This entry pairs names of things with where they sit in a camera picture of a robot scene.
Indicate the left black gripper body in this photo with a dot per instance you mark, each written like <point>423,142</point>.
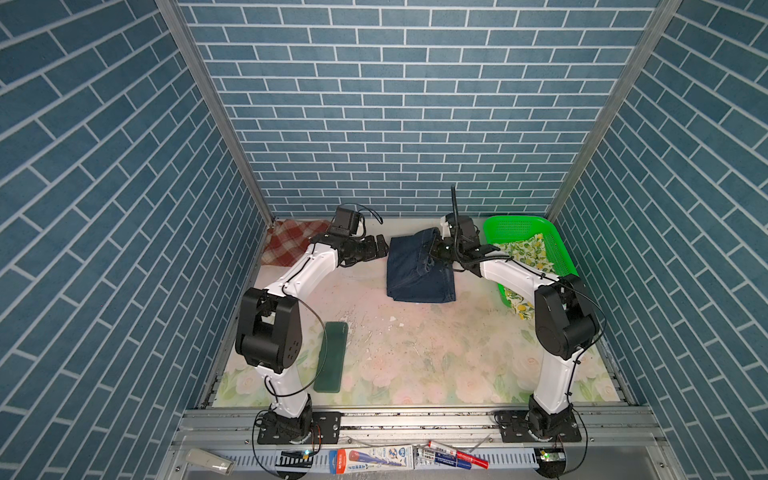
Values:
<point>363,249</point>

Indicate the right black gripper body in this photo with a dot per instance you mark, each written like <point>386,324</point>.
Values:
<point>446,250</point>

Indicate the green plastic basket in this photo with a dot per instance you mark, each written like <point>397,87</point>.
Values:
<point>503,229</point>

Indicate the dark blue denim skirt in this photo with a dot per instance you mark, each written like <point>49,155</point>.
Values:
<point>413,275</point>

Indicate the red plaid skirt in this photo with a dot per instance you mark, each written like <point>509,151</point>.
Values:
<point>288,240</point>

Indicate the dark green rectangular board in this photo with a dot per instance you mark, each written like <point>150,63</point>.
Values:
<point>331,358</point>

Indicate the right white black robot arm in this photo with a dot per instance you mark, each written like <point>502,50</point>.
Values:
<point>565,323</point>

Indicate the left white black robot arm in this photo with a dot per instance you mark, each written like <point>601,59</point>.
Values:
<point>269,333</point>

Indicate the yellow floral skirt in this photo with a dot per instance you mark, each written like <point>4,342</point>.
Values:
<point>531,252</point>

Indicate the marker package box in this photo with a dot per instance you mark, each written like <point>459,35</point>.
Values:
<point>369,459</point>

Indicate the blue marker pen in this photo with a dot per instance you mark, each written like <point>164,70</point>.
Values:
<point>438,458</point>

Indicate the grey white small device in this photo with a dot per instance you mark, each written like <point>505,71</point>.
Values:
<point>210,461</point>

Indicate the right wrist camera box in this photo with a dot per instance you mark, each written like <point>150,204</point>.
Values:
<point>461,229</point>

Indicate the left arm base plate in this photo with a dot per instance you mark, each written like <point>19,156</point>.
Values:
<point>274,429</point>

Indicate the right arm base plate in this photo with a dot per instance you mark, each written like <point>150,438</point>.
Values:
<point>521,426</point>

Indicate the aluminium front rail frame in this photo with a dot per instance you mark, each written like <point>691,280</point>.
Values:
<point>618,442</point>

